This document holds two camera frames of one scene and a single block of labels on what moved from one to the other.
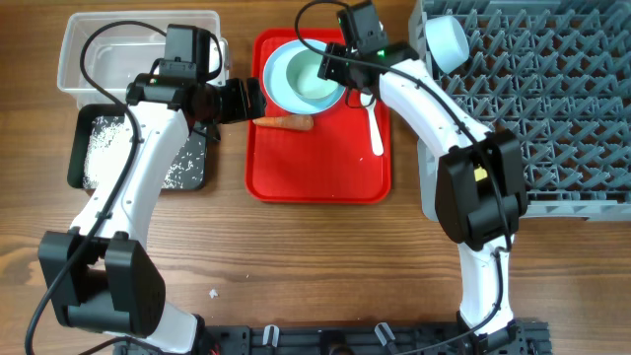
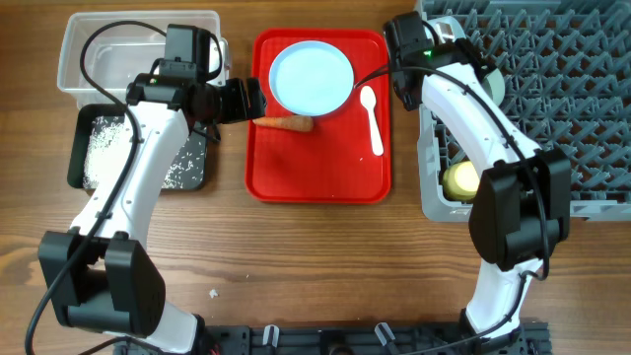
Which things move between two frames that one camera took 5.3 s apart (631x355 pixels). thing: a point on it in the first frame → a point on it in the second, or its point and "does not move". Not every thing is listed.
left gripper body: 231,102 does not move
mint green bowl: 303,76 → 494,86
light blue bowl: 448,41 does not move
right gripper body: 350,83 → 461,47
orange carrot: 299,122 does not move
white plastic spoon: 367,101 does not move
